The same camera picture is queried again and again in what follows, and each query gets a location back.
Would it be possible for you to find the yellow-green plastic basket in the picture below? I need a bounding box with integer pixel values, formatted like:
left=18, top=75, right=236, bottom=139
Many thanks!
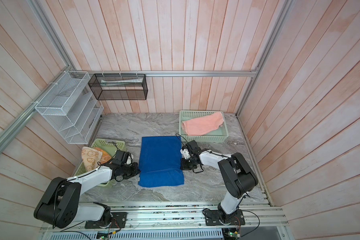
left=74, top=139, right=127, bottom=176

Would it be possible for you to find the pink towel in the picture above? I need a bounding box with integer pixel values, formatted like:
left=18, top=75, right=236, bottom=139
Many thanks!
left=181, top=112, right=224, bottom=136

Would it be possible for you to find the mint green plastic basket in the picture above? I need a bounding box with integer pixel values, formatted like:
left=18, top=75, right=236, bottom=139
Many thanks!
left=179, top=110, right=229, bottom=143

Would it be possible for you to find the blue towel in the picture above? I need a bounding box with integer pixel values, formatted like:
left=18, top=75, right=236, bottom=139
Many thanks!
left=138, top=136, right=184, bottom=188

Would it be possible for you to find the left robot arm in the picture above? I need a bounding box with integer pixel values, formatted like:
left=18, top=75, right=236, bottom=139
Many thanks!
left=34, top=150, right=141, bottom=229

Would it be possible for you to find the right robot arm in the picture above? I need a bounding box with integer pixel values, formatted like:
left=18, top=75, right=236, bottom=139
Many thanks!
left=180, top=141, right=259, bottom=217

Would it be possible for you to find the orange patterned cream towel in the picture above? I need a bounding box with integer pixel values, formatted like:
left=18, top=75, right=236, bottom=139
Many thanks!
left=82, top=147, right=111, bottom=172

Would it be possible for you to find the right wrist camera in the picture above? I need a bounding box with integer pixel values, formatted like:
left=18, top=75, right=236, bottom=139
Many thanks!
left=181, top=147, right=191, bottom=160

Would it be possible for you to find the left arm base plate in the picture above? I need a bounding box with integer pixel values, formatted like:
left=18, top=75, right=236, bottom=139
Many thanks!
left=85, top=212, right=128, bottom=229

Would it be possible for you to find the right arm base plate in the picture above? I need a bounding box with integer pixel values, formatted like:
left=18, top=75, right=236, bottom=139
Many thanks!
left=202, top=209, right=245, bottom=226

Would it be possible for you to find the white wire mesh shelf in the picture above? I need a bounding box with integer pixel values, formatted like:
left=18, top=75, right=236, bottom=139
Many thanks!
left=36, top=71, right=104, bottom=145

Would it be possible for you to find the black mesh wall basket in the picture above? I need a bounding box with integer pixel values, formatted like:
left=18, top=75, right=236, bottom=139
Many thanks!
left=89, top=73, right=148, bottom=101

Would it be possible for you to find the horizontal aluminium wall rail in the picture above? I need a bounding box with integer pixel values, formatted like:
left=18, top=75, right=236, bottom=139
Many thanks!
left=85, top=70, right=257, bottom=77

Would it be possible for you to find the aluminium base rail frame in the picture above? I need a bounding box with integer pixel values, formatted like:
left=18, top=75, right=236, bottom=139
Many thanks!
left=38, top=200, right=295, bottom=240

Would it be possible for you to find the left aluminium wall rail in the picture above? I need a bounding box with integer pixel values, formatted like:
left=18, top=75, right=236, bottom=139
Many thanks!
left=0, top=66, right=72, bottom=154

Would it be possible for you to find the right aluminium corner rail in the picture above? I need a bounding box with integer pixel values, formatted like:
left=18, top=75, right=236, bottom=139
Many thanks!
left=234, top=1, right=295, bottom=116

